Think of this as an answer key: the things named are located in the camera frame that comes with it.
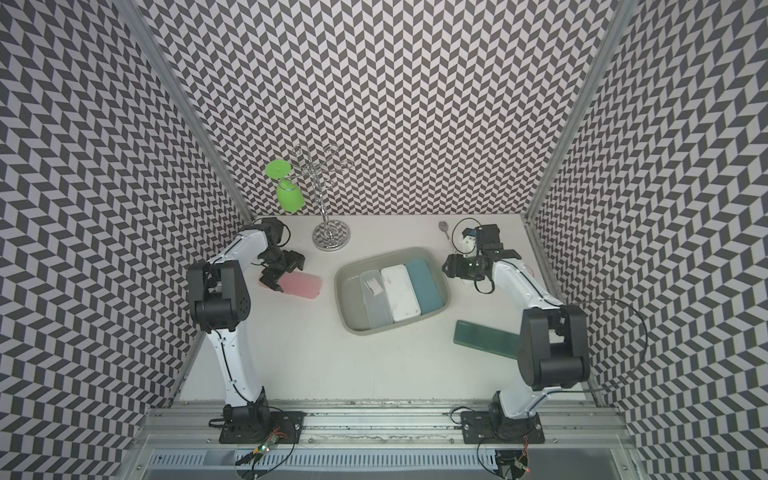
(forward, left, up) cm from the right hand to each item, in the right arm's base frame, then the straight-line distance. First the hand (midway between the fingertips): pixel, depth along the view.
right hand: (453, 272), depth 90 cm
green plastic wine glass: (+24, +53, +10) cm, 59 cm away
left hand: (+4, +51, -7) cm, 52 cm away
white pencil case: (-1, +16, -9) cm, 19 cm away
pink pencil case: (+2, +48, -9) cm, 49 cm away
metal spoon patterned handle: (+28, -1, -9) cm, 30 cm away
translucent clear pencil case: (-4, +24, -9) cm, 26 cm away
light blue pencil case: (-1, +8, -9) cm, 12 cm away
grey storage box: (-6, +33, -9) cm, 34 cm away
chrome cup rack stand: (+23, +44, -8) cm, 50 cm away
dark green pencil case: (-17, -9, -10) cm, 22 cm away
